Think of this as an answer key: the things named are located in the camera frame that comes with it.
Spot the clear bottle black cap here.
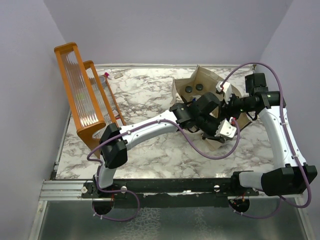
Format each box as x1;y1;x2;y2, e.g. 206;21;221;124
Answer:
195;83;204;91

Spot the beige canvas tote bag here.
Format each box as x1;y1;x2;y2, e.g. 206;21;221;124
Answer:
170;65;252;151

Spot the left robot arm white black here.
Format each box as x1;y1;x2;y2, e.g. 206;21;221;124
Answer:
93;92;222;198

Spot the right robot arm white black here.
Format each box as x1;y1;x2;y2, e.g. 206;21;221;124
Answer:
216;73;318;196

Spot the short orange wooden rack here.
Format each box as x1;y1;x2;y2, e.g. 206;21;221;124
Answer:
83;60;126;127

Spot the small pink white tube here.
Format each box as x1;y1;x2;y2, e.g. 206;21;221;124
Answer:
104;72;111;79

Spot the grey tape roll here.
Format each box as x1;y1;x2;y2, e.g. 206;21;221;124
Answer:
99;75;107;88

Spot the tall orange wooden rack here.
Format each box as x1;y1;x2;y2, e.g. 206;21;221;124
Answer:
54;42;107;150

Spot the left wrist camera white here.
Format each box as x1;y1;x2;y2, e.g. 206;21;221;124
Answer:
214;119;237;140

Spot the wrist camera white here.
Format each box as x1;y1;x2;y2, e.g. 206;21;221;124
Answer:
215;81;233;104
214;119;237;140

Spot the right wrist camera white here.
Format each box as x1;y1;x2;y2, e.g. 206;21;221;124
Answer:
215;81;233;104

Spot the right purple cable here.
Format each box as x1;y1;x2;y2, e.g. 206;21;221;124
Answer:
221;62;313;220

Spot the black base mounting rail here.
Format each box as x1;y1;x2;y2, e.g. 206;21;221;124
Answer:
81;177;258;208

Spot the aluminium frame rail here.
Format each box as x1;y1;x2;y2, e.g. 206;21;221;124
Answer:
39;180;304;201

